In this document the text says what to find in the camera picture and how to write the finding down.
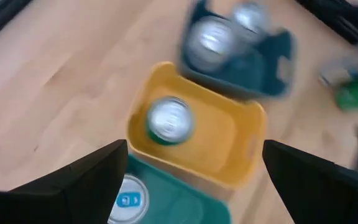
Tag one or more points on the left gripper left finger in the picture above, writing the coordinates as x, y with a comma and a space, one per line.
57, 199

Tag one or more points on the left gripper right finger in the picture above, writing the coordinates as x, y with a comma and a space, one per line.
322, 193

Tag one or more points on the yellow plastic bin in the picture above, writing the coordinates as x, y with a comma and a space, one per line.
222, 143

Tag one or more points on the teal green plastic bin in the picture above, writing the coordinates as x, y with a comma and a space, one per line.
179, 202

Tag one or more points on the dark blue plastic bin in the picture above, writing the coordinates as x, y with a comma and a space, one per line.
259, 71

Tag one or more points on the grey blue Spindrift can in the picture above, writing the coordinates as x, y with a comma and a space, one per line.
211, 43
250, 18

